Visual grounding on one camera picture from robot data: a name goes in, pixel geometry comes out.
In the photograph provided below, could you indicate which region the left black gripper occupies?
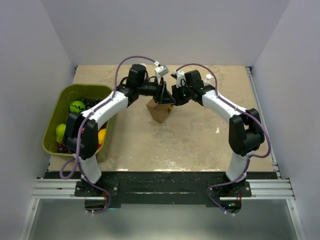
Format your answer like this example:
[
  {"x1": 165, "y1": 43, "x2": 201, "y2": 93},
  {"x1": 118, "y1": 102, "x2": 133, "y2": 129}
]
[{"x1": 137, "y1": 76, "x2": 176, "y2": 105}]

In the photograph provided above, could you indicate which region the brown cardboard express box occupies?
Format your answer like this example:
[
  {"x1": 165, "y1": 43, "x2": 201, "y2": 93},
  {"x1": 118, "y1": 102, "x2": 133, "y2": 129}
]
[{"x1": 146, "y1": 99, "x2": 170, "y2": 123}]

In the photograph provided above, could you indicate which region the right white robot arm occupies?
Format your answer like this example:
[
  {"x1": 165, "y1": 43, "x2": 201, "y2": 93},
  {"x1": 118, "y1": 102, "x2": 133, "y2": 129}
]
[{"x1": 171, "y1": 70, "x2": 265, "y2": 197}]

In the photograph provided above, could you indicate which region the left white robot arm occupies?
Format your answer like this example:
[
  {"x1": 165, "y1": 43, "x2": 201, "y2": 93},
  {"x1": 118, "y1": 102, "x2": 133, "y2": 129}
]
[{"x1": 62, "y1": 64, "x2": 175, "y2": 196}]

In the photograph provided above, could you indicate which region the cream lotion pump bottle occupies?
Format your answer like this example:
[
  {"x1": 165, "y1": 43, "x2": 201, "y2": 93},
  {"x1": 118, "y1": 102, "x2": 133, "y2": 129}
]
[{"x1": 203, "y1": 74, "x2": 214, "y2": 86}]

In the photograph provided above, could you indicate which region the yellow lemon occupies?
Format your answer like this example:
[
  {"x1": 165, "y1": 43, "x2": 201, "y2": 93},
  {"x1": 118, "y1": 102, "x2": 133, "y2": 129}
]
[{"x1": 98, "y1": 128, "x2": 107, "y2": 145}]

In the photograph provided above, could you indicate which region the green tennis ball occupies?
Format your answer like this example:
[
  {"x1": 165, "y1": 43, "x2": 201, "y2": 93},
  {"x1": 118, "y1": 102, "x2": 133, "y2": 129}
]
[{"x1": 69, "y1": 100, "x2": 86, "y2": 113}]

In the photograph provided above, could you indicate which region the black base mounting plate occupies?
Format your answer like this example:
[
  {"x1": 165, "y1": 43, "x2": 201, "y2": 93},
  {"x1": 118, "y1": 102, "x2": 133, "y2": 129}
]
[{"x1": 74, "y1": 171, "x2": 252, "y2": 213}]

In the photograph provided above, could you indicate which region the olive green plastic bin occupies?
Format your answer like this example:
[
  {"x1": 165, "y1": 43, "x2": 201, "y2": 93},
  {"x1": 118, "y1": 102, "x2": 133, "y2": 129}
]
[{"x1": 42, "y1": 84, "x2": 117, "y2": 163}]

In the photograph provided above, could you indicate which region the green pear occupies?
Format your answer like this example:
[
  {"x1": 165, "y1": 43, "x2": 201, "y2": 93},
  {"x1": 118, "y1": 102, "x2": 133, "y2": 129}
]
[{"x1": 55, "y1": 123, "x2": 66, "y2": 143}]

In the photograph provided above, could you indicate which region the dark purple grape bunch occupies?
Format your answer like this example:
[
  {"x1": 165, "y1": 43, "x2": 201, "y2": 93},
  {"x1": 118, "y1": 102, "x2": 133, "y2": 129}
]
[{"x1": 57, "y1": 98, "x2": 100, "y2": 154}]

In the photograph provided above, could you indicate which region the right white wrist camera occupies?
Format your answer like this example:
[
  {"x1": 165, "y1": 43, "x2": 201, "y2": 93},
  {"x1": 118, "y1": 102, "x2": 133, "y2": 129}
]
[{"x1": 171, "y1": 70, "x2": 187, "y2": 88}]

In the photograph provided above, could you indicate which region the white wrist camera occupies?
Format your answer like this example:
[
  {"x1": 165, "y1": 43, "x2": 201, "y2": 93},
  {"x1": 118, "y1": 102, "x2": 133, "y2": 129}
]
[
  {"x1": 154, "y1": 61, "x2": 169, "y2": 84},
  {"x1": 171, "y1": 70, "x2": 187, "y2": 88}
]

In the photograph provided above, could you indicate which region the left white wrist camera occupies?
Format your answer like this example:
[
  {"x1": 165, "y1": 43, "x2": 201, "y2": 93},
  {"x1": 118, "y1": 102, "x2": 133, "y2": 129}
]
[{"x1": 154, "y1": 61, "x2": 169, "y2": 84}]

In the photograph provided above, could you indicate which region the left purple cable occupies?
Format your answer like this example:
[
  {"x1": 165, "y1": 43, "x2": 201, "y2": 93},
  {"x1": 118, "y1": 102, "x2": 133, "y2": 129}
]
[{"x1": 59, "y1": 55, "x2": 161, "y2": 213}]

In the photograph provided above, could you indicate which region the purple cable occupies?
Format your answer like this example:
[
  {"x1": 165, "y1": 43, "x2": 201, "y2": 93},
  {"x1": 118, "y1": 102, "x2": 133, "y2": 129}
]
[
  {"x1": 174, "y1": 63, "x2": 272, "y2": 216},
  {"x1": 59, "y1": 55, "x2": 161, "y2": 213}
]

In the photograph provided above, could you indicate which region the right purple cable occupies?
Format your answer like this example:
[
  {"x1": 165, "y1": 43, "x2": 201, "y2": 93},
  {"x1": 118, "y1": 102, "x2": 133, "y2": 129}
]
[{"x1": 174, "y1": 63, "x2": 272, "y2": 216}]

